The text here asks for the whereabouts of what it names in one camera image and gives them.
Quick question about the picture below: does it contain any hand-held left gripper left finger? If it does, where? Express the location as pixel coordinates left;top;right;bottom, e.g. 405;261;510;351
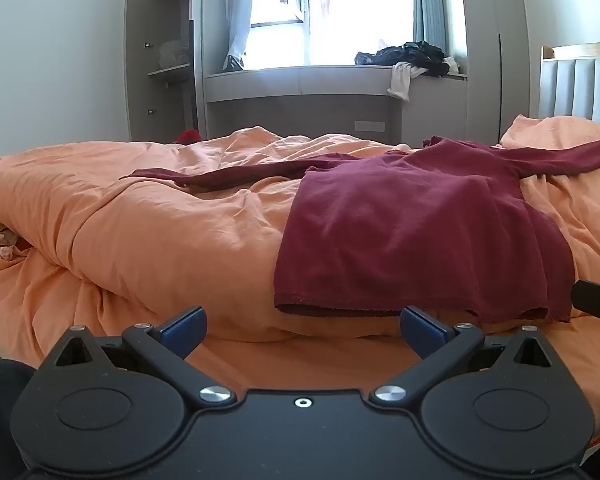
54;305;238;408

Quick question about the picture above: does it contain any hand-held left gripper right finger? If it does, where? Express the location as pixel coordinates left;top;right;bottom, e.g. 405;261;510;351
368;305;554;407

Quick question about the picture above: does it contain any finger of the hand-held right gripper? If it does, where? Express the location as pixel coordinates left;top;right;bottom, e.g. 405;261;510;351
571;280;600;348

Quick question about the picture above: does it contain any maroon shirt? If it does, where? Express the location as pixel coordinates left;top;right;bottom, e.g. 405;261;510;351
120;135;600;323

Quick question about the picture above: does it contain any pile of dark clothes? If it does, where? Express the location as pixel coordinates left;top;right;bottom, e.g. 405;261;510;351
355;41;453;77

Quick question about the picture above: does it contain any orange duvet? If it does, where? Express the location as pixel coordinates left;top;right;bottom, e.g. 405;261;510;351
0;126;600;346

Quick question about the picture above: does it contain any orange bed sheet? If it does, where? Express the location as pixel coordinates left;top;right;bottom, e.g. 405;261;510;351
500;115;600;153
0;245;600;456

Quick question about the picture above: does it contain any grey padded headboard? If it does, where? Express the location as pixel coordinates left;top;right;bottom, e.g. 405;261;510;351
538;42;600;126

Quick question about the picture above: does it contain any white cloth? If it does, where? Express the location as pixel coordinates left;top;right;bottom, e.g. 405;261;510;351
387;62;429;102

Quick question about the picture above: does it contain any grey window bench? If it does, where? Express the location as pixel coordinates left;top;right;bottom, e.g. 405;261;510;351
203;62;469;148

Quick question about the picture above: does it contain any tall grey cabinet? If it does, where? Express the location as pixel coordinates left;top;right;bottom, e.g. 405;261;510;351
457;0;531;147

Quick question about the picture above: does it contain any blue-grey curtain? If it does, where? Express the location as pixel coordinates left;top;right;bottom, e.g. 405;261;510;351
222;0;259;72
412;0;449;57

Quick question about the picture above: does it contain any window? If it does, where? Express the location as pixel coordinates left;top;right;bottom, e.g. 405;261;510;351
250;0;417;70

